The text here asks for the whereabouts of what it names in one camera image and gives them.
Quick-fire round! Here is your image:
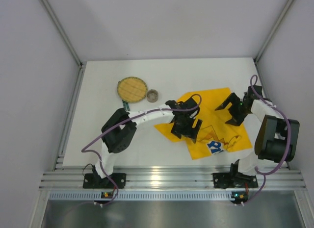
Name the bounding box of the aluminium frame post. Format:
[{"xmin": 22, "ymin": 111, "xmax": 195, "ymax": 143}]
[
  {"xmin": 253, "ymin": 0, "xmax": 302, "ymax": 64},
  {"xmin": 36, "ymin": 0, "xmax": 86, "ymax": 67}
]

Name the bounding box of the round woven bamboo plate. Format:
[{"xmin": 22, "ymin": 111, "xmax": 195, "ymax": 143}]
[{"xmin": 117, "ymin": 76, "xmax": 148, "ymax": 103}]

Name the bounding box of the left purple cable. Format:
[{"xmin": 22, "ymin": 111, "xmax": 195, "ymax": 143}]
[{"xmin": 50, "ymin": 94, "xmax": 203, "ymax": 214}]

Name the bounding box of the perforated metal cable duct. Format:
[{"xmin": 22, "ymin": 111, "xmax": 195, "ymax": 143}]
[{"xmin": 49, "ymin": 191, "xmax": 247, "ymax": 201}]

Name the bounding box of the speckled ceramic cup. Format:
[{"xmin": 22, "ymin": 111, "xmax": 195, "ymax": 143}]
[{"xmin": 146, "ymin": 89, "xmax": 158, "ymax": 103}]

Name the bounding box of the aluminium front rail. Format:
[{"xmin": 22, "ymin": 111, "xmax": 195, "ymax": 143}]
[{"xmin": 39, "ymin": 166, "xmax": 306, "ymax": 191}]

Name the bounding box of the right aluminium frame post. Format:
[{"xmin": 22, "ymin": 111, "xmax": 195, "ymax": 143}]
[{"xmin": 253, "ymin": 0, "xmax": 302, "ymax": 64}]

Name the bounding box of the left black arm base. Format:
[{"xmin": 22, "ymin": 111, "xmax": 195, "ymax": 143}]
[{"xmin": 82, "ymin": 173, "xmax": 127, "ymax": 189}]

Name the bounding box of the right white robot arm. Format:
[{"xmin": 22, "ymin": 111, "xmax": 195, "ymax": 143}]
[{"xmin": 215, "ymin": 84, "xmax": 300, "ymax": 176}]

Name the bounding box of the left aluminium frame post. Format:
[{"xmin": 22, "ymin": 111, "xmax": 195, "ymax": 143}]
[{"xmin": 36, "ymin": 0, "xmax": 86, "ymax": 67}]

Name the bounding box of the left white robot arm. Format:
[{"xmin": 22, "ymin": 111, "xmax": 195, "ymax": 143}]
[{"xmin": 93, "ymin": 97, "xmax": 202, "ymax": 179}]

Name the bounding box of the green handled fork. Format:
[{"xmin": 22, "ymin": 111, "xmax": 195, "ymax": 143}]
[{"xmin": 122, "ymin": 101, "xmax": 130, "ymax": 112}]

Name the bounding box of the yellow cartoon print cloth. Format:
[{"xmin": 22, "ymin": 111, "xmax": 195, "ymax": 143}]
[{"xmin": 155, "ymin": 87, "xmax": 252, "ymax": 160}]

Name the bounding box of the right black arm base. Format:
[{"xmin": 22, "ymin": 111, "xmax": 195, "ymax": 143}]
[{"xmin": 212, "ymin": 173, "xmax": 258, "ymax": 189}]

